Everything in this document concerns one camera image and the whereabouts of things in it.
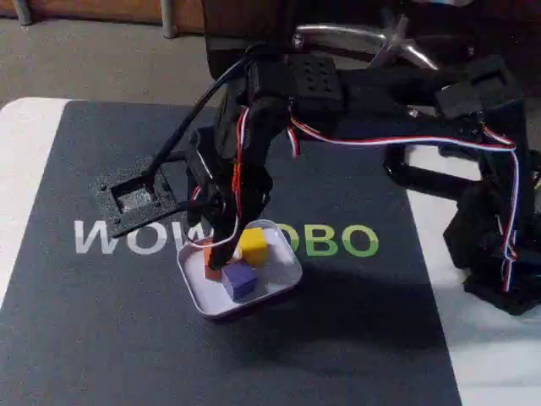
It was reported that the black camera cable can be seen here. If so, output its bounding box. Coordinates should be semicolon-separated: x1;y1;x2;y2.
145;44;260;177

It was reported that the white rounded tray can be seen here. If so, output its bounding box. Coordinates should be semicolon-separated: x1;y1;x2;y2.
177;218;303;321

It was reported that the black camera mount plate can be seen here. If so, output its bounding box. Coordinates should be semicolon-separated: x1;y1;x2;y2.
89;167;191;239

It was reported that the purple block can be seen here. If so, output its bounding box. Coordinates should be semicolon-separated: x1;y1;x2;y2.
221;261;260;303

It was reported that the red white blue servo wire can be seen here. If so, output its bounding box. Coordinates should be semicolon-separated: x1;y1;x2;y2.
287;107;522;294

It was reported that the chrome chair base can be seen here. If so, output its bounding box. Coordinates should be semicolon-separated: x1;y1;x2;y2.
292;14;441;74

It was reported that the orange block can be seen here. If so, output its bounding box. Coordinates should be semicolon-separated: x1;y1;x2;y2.
203;247;224;283

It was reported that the dark mat with WOWROBO print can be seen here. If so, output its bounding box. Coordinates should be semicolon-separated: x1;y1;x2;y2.
0;100;464;406

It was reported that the grey metal leg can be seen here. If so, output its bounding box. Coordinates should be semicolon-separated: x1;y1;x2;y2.
161;0;179;40
14;0;36;26

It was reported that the yellow block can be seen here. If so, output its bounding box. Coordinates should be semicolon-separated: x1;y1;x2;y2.
238;228;269;267

